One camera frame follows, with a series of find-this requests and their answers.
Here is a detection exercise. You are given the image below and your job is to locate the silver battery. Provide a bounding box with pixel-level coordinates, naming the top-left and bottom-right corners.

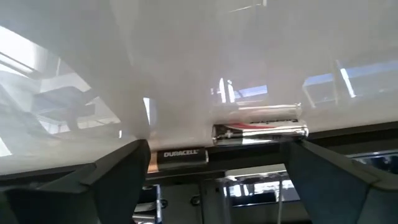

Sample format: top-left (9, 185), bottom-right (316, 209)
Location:
top-left (211, 120), bottom-right (310, 147)

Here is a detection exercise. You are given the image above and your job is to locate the black copper battery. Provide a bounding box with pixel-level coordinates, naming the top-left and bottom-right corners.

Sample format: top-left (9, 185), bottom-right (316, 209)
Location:
top-left (147, 147), bottom-right (210, 174)

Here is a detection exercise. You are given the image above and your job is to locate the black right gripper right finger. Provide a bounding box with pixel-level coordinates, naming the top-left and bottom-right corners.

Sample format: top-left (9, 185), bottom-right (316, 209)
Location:
top-left (280, 139), bottom-right (398, 224)

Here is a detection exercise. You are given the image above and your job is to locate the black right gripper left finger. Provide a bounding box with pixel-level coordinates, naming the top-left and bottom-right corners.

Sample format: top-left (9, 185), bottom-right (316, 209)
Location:
top-left (0, 139), bottom-right (152, 224)

